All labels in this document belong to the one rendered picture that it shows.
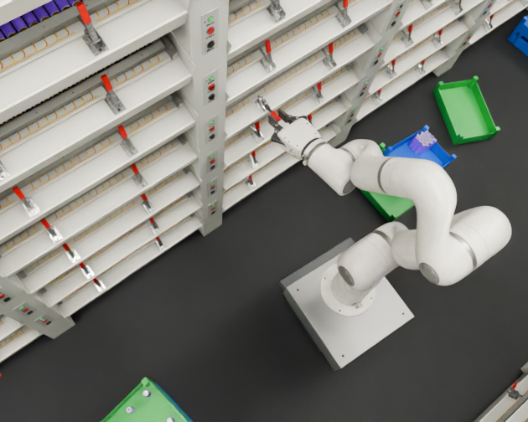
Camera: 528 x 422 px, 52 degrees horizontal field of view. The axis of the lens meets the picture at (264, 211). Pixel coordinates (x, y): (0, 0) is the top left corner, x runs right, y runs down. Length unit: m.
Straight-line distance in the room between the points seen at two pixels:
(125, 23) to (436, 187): 0.68
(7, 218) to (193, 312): 1.04
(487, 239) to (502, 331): 1.31
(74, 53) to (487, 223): 0.87
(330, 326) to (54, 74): 1.21
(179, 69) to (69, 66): 0.30
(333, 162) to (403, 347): 1.06
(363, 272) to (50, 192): 0.81
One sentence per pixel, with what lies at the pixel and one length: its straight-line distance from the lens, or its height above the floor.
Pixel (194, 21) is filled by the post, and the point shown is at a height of 1.32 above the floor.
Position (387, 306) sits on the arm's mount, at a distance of 1.92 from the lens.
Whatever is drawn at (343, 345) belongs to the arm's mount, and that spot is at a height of 0.39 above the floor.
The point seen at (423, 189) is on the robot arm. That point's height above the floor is 1.17.
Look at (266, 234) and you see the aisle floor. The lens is 2.30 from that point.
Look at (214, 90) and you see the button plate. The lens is 1.35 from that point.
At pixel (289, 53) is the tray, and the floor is 0.96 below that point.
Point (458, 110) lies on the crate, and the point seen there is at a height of 0.00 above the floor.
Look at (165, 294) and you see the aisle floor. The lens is 2.23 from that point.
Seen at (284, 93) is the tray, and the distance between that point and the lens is 1.70.
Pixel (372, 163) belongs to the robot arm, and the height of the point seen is 1.05.
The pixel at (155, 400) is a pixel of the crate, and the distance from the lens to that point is 1.86.
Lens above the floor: 2.17
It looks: 69 degrees down
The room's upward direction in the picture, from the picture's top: 13 degrees clockwise
